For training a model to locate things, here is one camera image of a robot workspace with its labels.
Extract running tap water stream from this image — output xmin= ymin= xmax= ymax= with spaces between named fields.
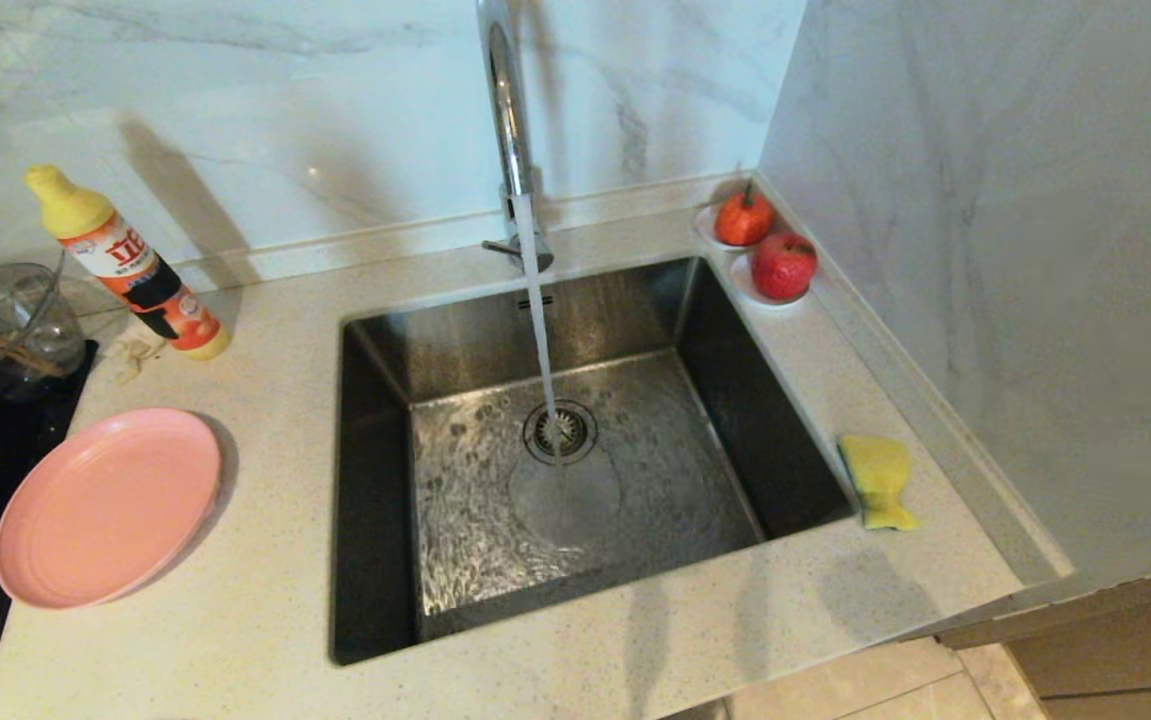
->
xmin=513 ymin=192 xmax=568 ymax=471

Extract small white dish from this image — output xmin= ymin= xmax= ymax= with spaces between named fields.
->
xmin=695 ymin=200 xmax=778 ymax=251
xmin=730 ymin=250 xmax=816 ymax=308

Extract clear glass bowl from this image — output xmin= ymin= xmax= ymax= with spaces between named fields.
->
xmin=0 ymin=260 xmax=88 ymax=393

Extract stainless steel sink basin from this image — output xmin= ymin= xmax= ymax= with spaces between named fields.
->
xmin=330 ymin=253 xmax=861 ymax=667

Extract chrome kitchen faucet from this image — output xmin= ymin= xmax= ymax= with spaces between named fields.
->
xmin=475 ymin=0 xmax=556 ymax=273

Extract crumpled white tissue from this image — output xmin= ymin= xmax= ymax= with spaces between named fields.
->
xmin=107 ymin=335 xmax=168 ymax=386

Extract orange dish soap bottle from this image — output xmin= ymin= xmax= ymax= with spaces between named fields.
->
xmin=24 ymin=164 xmax=233 ymax=362

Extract pink round plate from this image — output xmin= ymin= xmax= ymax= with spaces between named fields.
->
xmin=0 ymin=407 xmax=223 ymax=610

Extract yellow fish-shaped sponge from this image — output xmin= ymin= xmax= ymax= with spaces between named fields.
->
xmin=838 ymin=434 xmax=921 ymax=532

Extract red apple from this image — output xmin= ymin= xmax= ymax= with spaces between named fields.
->
xmin=751 ymin=230 xmax=821 ymax=303

